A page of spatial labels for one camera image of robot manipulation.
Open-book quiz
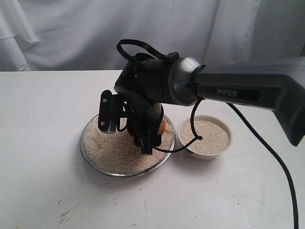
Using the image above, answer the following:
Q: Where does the wrist camera with black bracket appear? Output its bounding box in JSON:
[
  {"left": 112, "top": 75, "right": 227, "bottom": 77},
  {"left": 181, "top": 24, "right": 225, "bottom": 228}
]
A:
[{"left": 98, "top": 90, "right": 122, "bottom": 134}]

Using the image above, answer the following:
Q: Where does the white bowl of rice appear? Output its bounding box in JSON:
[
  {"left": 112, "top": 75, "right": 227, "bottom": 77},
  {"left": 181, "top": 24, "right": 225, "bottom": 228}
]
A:
[{"left": 186, "top": 115, "right": 233, "bottom": 160}]

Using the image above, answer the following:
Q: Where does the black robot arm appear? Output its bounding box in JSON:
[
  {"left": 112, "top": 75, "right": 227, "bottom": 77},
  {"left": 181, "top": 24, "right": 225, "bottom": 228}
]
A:
[{"left": 109, "top": 53, "right": 305, "bottom": 153}]

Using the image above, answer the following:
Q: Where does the brown wooden cup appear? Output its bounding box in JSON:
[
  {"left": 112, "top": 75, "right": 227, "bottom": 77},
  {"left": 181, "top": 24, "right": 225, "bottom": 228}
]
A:
[{"left": 157, "top": 118, "right": 166, "bottom": 135}]

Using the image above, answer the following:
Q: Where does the white backdrop curtain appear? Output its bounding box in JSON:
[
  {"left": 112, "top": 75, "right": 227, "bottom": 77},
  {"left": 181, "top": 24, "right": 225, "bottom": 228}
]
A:
[{"left": 0, "top": 0, "right": 305, "bottom": 71}]

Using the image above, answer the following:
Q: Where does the steel plate of rice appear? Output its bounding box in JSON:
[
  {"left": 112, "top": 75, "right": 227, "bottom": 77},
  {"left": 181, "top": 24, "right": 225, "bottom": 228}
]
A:
[{"left": 80, "top": 115, "right": 171, "bottom": 177}]

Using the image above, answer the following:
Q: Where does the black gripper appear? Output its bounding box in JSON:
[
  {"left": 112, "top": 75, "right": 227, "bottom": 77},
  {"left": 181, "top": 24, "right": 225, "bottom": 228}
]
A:
[{"left": 116, "top": 95, "right": 164, "bottom": 155}]

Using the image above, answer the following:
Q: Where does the black camera cable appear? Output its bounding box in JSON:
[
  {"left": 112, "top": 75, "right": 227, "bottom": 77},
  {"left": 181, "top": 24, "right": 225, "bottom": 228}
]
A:
[{"left": 116, "top": 39, "right": 300, "bottom": 229}]

